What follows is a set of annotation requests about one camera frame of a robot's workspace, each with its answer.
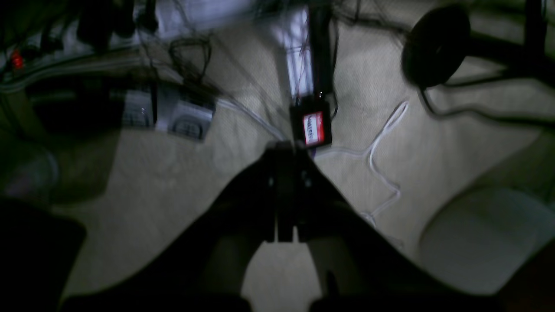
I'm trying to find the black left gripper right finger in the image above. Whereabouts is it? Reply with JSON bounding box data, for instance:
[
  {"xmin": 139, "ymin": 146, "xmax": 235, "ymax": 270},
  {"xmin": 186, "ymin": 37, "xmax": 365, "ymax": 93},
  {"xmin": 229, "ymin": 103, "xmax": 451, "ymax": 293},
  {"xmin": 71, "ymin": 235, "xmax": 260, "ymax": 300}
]
[{"xmin": 295, "ymin": 141, "xmax": 503, "ymax": 312}]

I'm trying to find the black round stand base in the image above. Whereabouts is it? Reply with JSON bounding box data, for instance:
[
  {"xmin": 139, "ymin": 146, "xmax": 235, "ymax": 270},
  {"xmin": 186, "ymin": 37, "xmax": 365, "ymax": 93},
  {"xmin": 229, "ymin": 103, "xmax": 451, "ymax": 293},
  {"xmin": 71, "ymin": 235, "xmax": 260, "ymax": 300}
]
[{"xmin": 401, "ymin": 4, "xmax": 470, "ymax": 88}]

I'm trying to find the grey power adapter brick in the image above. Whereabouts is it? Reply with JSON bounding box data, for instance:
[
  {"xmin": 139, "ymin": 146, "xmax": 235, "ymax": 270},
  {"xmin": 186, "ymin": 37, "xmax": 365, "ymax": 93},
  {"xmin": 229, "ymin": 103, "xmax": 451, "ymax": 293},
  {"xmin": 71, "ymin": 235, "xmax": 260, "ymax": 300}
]
[{"xmin": 154, "ymin": 83, "xmax": 216, "ymax": 142}]

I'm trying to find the black box with name sticker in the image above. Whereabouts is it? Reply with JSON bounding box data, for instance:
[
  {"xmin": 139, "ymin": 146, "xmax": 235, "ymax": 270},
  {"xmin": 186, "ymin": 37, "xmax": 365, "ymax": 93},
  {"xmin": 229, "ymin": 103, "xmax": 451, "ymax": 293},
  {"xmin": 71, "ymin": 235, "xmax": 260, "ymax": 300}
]
[{"xmin": 289, "ymin": 96, "xmax": 333, "ymax": 150}]

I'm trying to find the black stand pole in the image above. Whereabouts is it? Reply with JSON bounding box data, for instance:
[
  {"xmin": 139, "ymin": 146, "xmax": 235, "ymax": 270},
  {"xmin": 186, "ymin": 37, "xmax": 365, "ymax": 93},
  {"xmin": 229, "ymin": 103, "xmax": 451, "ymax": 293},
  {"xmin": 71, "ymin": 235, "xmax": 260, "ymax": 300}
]
[{"xmin": 459, "ymin": 33, "xmax": 555, "ymax": 88}]

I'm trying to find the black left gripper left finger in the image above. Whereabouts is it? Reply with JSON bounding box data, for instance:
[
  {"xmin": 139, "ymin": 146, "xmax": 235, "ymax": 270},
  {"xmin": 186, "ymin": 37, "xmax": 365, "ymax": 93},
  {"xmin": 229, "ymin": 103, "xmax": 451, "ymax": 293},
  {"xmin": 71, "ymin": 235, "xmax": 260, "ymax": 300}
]
[{"xmin": 61, "ymin": 141, "xmax": 295, "ymax": 312}]

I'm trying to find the aluminium rail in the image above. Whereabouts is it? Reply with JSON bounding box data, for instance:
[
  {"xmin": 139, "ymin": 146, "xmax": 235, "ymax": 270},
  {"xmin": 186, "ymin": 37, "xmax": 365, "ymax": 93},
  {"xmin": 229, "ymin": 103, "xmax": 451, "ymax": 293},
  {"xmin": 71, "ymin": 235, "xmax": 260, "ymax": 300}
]
[{"xmin": 277, "ymin": 6, "xmax": 314, "ymax": 101}]

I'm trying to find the thin white cable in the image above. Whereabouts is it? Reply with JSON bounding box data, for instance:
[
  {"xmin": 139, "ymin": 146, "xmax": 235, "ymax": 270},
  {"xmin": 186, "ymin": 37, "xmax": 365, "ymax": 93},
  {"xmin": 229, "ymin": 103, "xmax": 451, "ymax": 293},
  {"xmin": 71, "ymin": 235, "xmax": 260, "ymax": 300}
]
[{"xmin": 217, "ymin": 100, "xmax": 410, "ymax": 247}]

